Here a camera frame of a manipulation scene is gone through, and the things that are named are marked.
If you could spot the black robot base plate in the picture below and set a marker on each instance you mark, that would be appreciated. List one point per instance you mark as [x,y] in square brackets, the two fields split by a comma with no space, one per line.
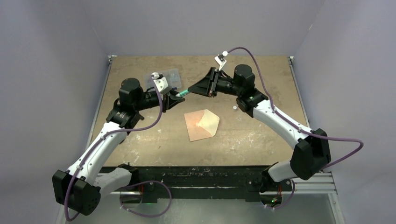
[153,183]

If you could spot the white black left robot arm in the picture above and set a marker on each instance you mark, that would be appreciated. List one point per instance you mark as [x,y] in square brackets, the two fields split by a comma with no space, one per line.
[119,124]

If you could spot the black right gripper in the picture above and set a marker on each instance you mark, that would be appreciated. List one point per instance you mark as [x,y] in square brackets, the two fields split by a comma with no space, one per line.
[206,86]

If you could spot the clear plastic organizer box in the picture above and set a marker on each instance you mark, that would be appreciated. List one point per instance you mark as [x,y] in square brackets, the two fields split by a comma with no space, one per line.
[172,76]

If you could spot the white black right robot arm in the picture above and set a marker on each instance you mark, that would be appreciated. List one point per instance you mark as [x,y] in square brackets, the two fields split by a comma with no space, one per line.
[310,148]

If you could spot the green white glue stick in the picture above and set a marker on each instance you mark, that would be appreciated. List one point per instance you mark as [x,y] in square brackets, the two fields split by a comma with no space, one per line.
[182,93]

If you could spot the aluminium frame rail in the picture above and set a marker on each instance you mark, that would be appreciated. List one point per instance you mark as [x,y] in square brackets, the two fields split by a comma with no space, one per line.
[318,184]

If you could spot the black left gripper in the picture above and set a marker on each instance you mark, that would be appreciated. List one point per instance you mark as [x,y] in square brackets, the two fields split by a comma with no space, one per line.
[169,102]

